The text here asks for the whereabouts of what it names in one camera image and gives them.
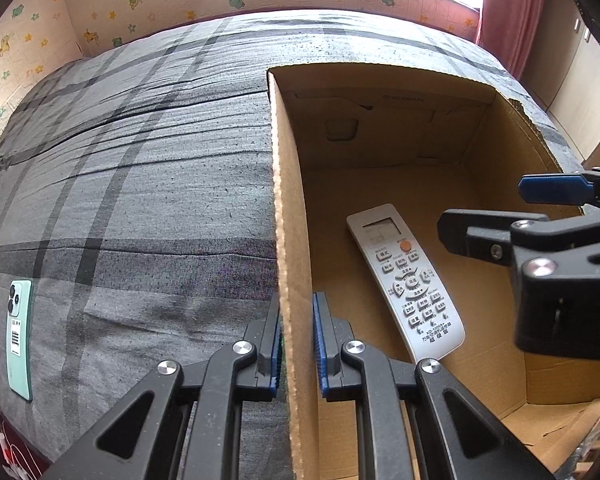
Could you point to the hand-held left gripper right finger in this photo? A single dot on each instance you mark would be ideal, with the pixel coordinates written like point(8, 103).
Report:
point(321, 345)

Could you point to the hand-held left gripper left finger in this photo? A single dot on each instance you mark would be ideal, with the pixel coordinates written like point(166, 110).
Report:
point(269, 360)

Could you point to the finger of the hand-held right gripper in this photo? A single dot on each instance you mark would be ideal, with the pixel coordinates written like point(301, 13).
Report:
point(480, 232)
point(555, 187)

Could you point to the white remote control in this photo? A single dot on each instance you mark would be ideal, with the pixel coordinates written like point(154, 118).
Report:
point(410, 290)

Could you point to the brown cardboard box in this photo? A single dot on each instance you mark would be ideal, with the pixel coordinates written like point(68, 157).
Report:
point(380, 185)

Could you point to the beige wardrobe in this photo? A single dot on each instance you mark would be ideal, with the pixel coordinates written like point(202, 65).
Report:
point(580, 85)

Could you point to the red curtain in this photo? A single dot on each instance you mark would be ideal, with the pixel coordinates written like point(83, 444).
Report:
point(510, 10)

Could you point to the grey plaid bed sheet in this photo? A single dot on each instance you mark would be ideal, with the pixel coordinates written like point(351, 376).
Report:
point(130, 185)

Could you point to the mint green smartphone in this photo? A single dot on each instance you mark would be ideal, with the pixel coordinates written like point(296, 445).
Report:
point(20, 360)

